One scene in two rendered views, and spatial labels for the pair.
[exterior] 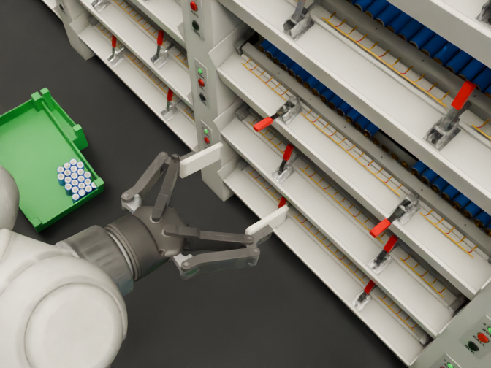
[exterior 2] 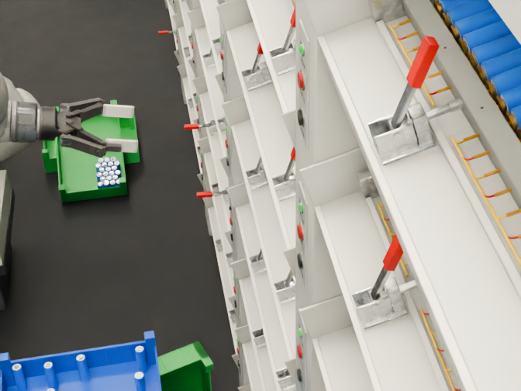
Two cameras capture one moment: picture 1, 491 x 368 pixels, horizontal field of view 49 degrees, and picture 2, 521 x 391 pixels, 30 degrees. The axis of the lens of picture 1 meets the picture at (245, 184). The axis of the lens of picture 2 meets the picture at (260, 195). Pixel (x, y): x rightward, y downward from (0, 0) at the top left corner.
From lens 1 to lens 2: 1.67 m
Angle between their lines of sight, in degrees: 27
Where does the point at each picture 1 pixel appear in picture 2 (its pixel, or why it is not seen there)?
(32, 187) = (77, 168)
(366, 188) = (223, 181)
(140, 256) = (44, 122)
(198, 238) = (79, 131)
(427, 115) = not seen: hidden behind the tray
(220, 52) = (202, 82)
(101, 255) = (26, 109)
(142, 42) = not seen: hidden behind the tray
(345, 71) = (215, 88)
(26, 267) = not seen: outside the picture
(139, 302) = (96, 271)
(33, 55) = (147, 88)
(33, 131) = (101, 130)
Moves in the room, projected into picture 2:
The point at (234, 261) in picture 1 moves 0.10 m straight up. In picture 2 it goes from (88, 147) to (82, 108)
